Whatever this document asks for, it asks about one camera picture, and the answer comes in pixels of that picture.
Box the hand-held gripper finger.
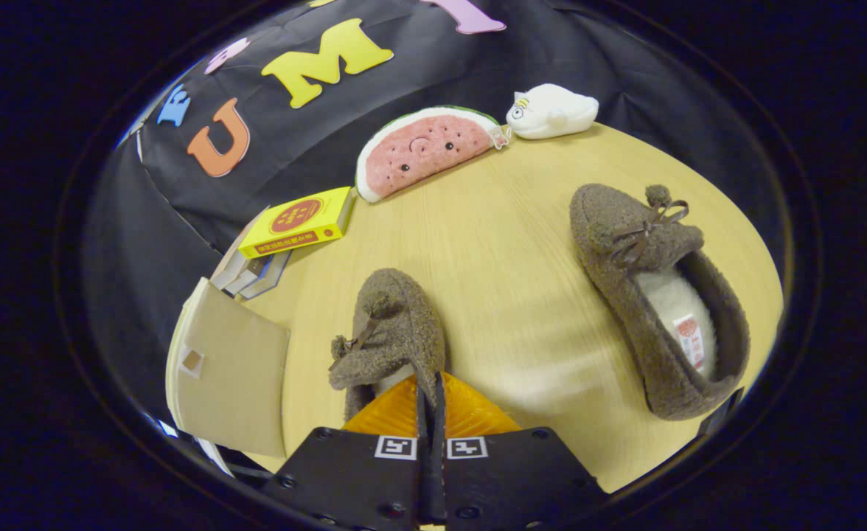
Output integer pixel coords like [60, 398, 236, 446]
[260, 375, 434, 531]
[432, 371, 610, 531]

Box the brown fuzzy shoe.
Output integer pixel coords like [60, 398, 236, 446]
[328, 268, 447, 425]
[570, 183, 751, 421]

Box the cream storage box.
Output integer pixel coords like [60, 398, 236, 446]
[166, 277, 290, 459]

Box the blue book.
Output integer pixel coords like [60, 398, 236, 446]
[240, 251, 292, 300]

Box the grey book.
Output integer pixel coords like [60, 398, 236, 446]
[223, 254, 276, 296]

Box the yellow book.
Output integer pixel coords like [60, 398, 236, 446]
[238, 186, 357, 259]

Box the watermelon slice plush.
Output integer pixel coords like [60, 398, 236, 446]
[355, 105, 512, 204]

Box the white plush toy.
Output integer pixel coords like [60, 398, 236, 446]
[506, 83, 600, 141]

